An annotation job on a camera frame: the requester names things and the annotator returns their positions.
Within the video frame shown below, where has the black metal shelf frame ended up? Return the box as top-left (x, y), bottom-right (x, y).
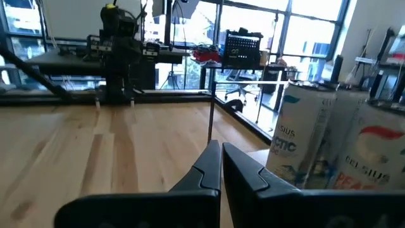
top-left (207, 80), bottom-right (290, 145)

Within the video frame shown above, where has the black perforated crate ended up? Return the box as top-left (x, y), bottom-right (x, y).
top-left (222, 28), bottom-right (264, 70)

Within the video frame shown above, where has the black background desk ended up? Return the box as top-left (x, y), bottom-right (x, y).
top-left (201, 62), bottom-right (297, 89)

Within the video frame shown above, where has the dark grey desk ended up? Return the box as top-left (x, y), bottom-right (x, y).
top-left (27, 47), bottom-right (190, 77)

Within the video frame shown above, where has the red bundle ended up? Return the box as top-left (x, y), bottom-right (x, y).
top-left (192, 47), bottom-right (222, 63)

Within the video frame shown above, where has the wooden shelf board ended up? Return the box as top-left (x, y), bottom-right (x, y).
top-left (246, 148), bottom-right (271, 167)

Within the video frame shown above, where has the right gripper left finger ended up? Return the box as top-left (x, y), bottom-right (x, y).
top-left (53, 140), bottom-right (222, 228)

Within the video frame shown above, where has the large window with dark frame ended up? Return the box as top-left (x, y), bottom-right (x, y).
top-left (0, 0), bottom-right (351, 134)

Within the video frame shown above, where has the grey partition panel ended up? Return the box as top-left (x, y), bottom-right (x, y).
top-left (42, 0), bottom-right (143, 41)

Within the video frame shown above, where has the office chair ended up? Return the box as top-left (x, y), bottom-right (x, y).
top-left (224, 71), bottom-right (254, 103)

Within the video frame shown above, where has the black aluminium table frame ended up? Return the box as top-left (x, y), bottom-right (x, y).
top-left (0, 89), bottom-right (273, 145)

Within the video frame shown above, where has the black tripod stand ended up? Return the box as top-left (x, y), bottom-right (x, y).
top-left (158, 0), bottom-right (180, 91)

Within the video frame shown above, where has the white Celsius Peach Vibe can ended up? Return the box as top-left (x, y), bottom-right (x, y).
top-left (327, 99), bottom-right (405, 191)

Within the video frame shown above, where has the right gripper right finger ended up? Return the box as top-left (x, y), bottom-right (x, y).
top-left (222, 141), bottom-right (405, 228)

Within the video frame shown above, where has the black diagonal beam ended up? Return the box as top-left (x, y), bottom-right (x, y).
top-left (0, 42), bottom-right (72, 101)

